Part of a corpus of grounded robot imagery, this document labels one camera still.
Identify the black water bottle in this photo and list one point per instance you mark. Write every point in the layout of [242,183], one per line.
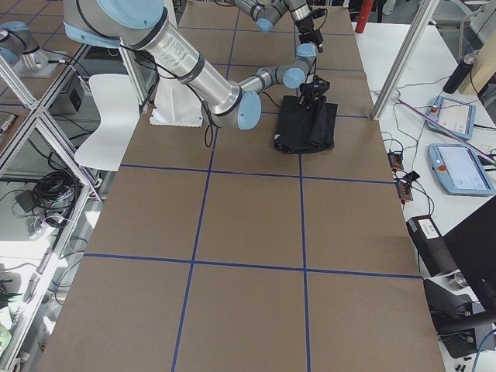
[462,70]

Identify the black box on desk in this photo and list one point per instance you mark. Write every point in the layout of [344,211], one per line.
[431,245]

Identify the teach pendant tablet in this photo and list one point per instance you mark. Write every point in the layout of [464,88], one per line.
[458,170]
[456,116]

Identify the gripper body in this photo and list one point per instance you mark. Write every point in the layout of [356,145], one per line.
[308,28]
[308,91]

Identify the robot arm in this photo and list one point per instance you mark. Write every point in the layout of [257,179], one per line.
[145,25]
[301,13]

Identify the white chair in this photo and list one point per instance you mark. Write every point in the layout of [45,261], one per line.
[119,111]

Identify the red cylinder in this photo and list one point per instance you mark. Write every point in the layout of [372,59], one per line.
[365,11]

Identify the aluminium frame post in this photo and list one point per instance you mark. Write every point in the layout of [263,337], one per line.
[414,34]

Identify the lower teach pendant tablet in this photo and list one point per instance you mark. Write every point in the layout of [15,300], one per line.
[458,170]

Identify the black graphic t-shirt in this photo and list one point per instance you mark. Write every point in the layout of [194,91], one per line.
[302,130]

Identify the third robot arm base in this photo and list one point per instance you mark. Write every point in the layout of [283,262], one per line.
[23,53]

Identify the upper teach pendant tablet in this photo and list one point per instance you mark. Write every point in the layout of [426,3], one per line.
[456,116]

